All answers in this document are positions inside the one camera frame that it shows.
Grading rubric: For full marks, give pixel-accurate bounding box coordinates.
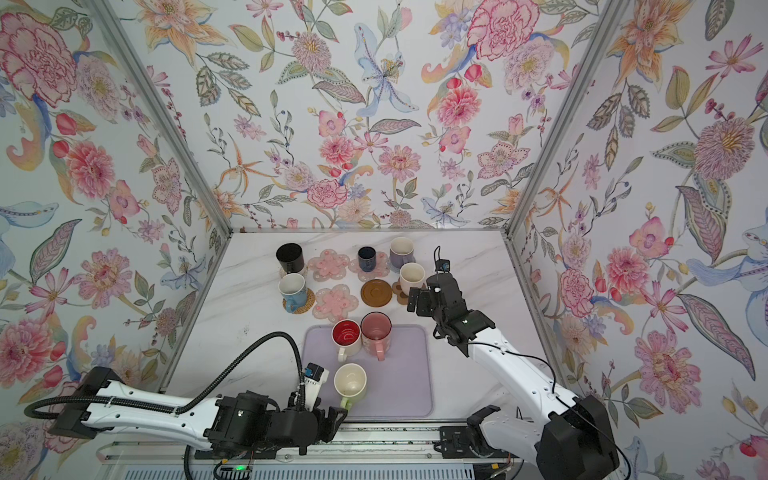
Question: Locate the brown paw cork coaster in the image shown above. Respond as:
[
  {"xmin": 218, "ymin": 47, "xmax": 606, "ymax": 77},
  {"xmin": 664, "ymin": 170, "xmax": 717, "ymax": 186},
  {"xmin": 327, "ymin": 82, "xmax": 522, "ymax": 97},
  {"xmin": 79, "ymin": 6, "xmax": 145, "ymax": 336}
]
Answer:
[{"xmin": 391, "ymin": 281, "xmax": 409, "ymax": 305}]

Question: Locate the cream mug pink handle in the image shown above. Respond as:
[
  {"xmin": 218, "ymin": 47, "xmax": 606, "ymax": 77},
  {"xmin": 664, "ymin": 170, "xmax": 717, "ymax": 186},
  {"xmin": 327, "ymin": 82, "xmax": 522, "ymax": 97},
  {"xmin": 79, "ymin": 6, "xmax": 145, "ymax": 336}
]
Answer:
[{"xmin": 399, "ymin": 262, "xmax": 426, "ymax": 297}]

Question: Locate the brown round wooden coaster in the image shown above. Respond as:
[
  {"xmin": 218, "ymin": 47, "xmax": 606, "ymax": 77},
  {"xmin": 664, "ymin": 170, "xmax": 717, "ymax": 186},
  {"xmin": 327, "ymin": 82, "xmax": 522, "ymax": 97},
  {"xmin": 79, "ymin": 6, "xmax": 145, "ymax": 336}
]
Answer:
[{"xmin": 360, "ymin": 279, "xmax": 393, "ymax": 308}]

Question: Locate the pink flower coaster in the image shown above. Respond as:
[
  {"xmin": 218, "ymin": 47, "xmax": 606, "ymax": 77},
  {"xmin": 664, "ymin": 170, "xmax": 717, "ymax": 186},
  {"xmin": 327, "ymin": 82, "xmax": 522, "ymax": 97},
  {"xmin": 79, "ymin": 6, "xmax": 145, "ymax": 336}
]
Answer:
[
  {"xmin": 307, "ymin": 249, "xmax": 350, "ymax": 282},
  {"xmin": 348, "ymin": 250, "xmax": 390, "ymax": 282},
  {"xmin": 312, "ymin": 284, "xmax": 359, "ymax": 324}
]

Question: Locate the cream mug green handle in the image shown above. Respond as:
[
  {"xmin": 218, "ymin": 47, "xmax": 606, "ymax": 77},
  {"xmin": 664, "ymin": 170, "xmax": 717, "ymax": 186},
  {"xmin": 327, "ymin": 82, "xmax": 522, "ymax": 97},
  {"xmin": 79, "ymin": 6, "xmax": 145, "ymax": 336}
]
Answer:
[{"xmin": 333, "ymin": 363, "xmax": 368, "ymax": 410}]

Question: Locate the cream mug purple handle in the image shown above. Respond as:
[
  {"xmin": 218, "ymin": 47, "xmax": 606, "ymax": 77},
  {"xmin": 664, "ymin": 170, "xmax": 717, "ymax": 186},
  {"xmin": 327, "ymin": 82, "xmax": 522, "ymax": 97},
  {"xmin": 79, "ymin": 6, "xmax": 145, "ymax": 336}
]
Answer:
[{"xmin": 389, "ymin": 237, "xmax": 415, "ymax": 271}]

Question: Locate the pink tall mug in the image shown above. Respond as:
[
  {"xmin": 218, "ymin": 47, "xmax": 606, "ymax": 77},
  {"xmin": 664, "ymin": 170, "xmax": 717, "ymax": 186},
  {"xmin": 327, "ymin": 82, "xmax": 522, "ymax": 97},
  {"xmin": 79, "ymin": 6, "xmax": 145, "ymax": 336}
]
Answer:
[{"xmin": 360, "ymin": 312, "xmax": 393, "ymax": 361}]

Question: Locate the small dark blue mug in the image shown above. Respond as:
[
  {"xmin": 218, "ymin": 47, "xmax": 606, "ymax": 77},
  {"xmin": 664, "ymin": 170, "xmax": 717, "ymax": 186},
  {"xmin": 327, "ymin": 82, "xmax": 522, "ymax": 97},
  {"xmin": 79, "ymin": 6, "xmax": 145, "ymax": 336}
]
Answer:
[{"xmin": 357, "ymin": 246, "xmax": 377, "ymax": 273}]

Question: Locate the pink flower coaster front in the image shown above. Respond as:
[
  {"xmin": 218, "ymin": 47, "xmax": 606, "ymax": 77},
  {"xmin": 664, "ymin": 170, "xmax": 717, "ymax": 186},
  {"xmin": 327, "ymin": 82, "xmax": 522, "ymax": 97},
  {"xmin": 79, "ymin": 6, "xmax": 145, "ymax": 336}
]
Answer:
[{"xmin": 312, "ymin": 284, "xmax": 359, "ymax": 324}]

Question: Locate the woven rattan round coaster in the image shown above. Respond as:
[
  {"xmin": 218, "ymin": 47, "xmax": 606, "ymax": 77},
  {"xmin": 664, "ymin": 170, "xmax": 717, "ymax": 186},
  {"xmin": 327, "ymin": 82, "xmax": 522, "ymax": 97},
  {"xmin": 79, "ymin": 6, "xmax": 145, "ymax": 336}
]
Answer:
[{"xmin": 282, "ymin": 288, "xmax": 316, "ymax": 315}]

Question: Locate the blue mug white inside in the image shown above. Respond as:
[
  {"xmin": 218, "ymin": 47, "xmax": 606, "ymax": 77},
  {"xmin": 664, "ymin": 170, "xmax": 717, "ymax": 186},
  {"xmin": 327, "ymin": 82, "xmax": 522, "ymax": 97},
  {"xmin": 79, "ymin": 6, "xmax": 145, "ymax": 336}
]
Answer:
[{"xmin": 278, "ymin": 273, "xmax": 308, "ymax": 313}]

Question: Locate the black mug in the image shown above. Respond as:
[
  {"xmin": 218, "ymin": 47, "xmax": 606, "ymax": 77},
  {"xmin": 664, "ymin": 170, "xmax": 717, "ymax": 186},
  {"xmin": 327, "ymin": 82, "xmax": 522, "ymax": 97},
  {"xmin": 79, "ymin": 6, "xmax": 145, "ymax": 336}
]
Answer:
[{"xmin": 276, "ymin": 242, "xmax": 305, "ymax": 275}]

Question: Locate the multicolour embroidered round coaster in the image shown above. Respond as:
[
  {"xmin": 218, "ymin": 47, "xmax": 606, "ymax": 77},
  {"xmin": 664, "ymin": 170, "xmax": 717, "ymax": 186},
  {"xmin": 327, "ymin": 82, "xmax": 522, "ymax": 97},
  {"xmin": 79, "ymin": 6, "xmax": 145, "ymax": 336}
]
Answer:
[{"xmin": 278, "ymin": 266, "xmax": 308, "ymax": 279}]

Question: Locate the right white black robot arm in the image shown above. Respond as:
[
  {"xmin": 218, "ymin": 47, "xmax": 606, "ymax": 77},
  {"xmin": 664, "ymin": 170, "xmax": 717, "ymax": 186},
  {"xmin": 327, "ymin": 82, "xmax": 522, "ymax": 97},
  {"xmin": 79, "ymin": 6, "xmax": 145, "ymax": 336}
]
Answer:
[{"xmin": 407, "ymin": 258, "xmax": 628, "ymax": 479}]

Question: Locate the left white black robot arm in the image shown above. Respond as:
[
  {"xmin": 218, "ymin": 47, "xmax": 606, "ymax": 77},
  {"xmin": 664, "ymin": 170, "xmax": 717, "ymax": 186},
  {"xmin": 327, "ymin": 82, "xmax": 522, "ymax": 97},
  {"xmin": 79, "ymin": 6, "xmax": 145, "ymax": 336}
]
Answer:
[{"xmin": 47, "ymin": 367, "xmax": 348, "ymax": 458}]

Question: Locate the red inside white mug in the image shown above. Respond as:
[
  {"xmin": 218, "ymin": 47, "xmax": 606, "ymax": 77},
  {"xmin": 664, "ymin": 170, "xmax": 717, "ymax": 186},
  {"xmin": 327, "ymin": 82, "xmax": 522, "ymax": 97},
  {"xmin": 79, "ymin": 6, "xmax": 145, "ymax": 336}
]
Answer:
[{"xmin": 331, "ymin": 319, "xmax": 362, "ymax": 363}]

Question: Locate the lavender serving tray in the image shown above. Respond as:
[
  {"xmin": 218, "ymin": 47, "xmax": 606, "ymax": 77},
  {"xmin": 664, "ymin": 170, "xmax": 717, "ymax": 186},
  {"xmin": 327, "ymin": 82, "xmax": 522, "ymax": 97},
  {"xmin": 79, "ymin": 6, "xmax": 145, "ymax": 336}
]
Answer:
[{"xmin": 302, "ymin": 325, "xmax": 433, "ymax": 421}]

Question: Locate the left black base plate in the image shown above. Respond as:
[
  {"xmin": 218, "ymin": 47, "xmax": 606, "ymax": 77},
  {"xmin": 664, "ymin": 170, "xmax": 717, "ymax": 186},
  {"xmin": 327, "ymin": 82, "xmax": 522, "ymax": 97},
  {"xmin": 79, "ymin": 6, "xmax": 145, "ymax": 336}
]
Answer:
[{"xmin": 193, "ymin": 428, "xmax": 277, "ymax": 460}]

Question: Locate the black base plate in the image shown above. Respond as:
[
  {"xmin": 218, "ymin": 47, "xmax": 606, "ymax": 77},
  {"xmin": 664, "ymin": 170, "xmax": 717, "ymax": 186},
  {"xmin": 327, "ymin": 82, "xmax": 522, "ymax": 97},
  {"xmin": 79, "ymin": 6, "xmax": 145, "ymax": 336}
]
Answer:
[
  {"xmin": 193, "ymin": 428, "xmax": 277, "ymax": 460},
  {"xmin": 433, "ymin": 424, "xmax": 516, "ymax": 461}
]

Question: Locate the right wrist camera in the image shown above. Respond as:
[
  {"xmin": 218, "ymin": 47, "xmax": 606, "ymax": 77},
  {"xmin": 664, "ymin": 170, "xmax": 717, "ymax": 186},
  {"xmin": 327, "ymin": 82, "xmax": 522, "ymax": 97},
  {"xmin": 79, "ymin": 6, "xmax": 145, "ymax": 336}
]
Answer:
[{"xmin": 434, "ymin": 258, "xmax": 451, "ymax": 274}]

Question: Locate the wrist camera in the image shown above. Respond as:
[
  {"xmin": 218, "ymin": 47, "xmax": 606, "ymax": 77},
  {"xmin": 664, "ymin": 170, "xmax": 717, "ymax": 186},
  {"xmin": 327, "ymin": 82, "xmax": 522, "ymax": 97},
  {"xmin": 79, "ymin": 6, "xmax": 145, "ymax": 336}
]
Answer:
[
  {"xmin": 434, "ymin": 258, "xmax": 451, "ymax": 274},
  {"xmin": 299, "ymin": 362, "xmax": 329, "ymax": 411}
]

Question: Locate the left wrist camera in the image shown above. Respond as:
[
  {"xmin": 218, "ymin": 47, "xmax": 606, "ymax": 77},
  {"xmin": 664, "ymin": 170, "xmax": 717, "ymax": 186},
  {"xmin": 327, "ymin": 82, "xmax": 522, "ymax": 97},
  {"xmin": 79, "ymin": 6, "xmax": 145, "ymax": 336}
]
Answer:
[{"xmin": 299, "ymin": 362, "xmax": 329, "ymax": 411}]

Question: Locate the aluminium mounting rail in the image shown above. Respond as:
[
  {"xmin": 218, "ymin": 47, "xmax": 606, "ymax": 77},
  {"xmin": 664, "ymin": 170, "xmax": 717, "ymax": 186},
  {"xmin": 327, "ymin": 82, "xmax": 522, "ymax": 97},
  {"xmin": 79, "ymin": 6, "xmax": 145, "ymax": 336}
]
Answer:
[{"xmin": 96, "ymin": 422, "xmax": 503, "ymax": 464}]

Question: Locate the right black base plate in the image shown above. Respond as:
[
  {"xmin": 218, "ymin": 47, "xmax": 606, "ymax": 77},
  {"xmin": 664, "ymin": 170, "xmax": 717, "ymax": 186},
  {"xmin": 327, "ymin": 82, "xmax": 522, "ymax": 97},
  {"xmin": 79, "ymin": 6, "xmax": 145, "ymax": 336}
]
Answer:
[{"xmin": 433, "ymin": 424, "xmax": 516, "ymax": 461}]

